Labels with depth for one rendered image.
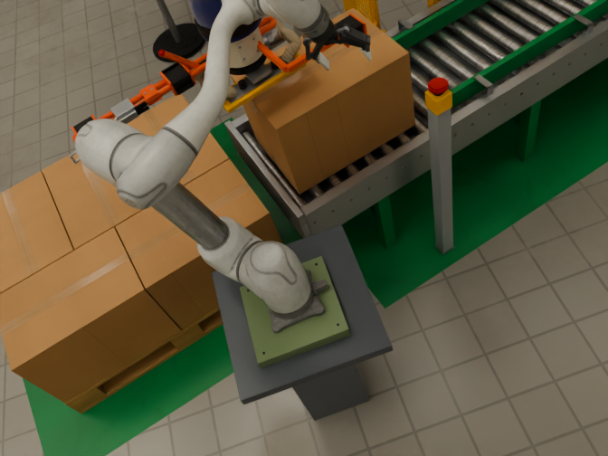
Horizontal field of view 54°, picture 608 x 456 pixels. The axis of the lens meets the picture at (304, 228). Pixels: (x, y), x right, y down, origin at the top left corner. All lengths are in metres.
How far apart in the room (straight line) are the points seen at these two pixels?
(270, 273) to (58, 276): 1.26
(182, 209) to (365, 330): 0.70
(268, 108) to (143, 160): 1.03
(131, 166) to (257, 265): 0.55
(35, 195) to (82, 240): 0.44
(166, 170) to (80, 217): 1.59
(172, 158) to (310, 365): 0.85
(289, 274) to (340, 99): 0.82
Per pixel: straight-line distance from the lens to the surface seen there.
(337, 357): 1.89
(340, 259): 2.05
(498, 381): 2.64
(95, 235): 2.79
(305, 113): 2.24
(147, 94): 2.12
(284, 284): 1.76
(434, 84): 2.12
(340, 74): 2.35
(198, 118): 1.39
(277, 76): 2.18
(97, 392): 2.96
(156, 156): 1.35
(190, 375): 2.88
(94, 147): 1.46
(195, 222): 1.70
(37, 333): 2.66
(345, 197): 2.44
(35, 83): 4.89
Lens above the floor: 2.47
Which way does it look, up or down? 53 degrees down
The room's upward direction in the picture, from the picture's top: 21 degrees counter-clockwise
